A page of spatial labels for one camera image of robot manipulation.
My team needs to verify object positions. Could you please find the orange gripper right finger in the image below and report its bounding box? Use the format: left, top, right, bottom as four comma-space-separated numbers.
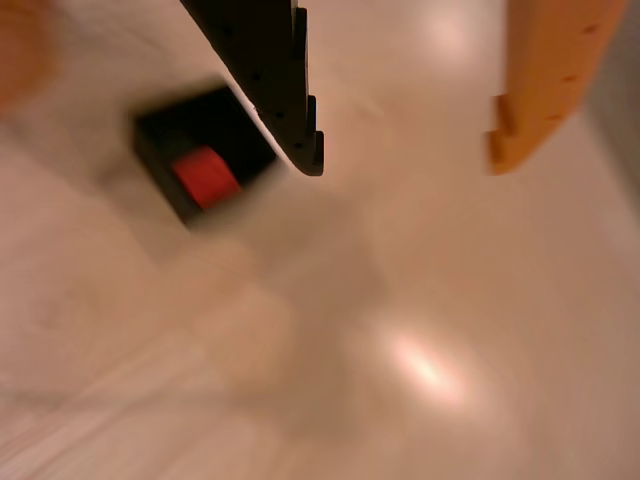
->
481, 0, 631, 177

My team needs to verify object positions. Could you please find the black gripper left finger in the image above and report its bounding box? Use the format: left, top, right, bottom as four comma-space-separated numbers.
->
178, 0, 326, 177

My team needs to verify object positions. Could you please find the red cube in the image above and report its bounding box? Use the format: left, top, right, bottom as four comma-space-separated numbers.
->
170, 145, 244, 211

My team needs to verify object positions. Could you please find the black box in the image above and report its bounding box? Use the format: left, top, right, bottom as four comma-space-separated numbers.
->
133, 84, 279, 229

